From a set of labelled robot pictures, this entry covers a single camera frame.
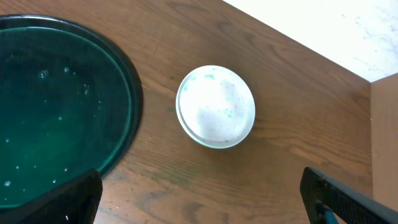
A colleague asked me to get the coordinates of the round black tray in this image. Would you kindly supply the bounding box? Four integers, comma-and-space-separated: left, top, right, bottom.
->
1, 14, 143, 210

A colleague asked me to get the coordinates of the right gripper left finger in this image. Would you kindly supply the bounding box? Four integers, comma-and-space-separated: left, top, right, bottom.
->
1, 169, 103, 224

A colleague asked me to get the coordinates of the white plate with green streaks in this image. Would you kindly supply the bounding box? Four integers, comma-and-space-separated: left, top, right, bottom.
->
178, 65, 256, 144

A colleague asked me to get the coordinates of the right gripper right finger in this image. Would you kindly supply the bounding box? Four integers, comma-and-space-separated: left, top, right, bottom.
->
300, 167, 397, 224

